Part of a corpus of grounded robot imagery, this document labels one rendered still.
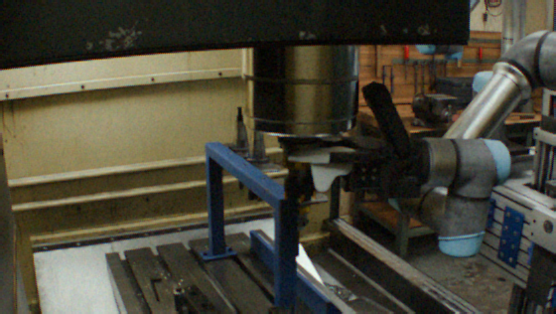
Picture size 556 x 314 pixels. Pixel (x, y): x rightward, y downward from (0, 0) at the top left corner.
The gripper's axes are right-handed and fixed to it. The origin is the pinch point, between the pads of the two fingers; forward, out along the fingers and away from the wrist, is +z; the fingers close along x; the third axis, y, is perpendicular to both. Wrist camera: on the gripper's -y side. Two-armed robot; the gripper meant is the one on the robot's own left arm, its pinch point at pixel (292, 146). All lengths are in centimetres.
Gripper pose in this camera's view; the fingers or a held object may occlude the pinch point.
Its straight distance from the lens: 79.4
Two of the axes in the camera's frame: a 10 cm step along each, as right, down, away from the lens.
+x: -1.7, -2.7, 9.5
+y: -0.6, 9.6, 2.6
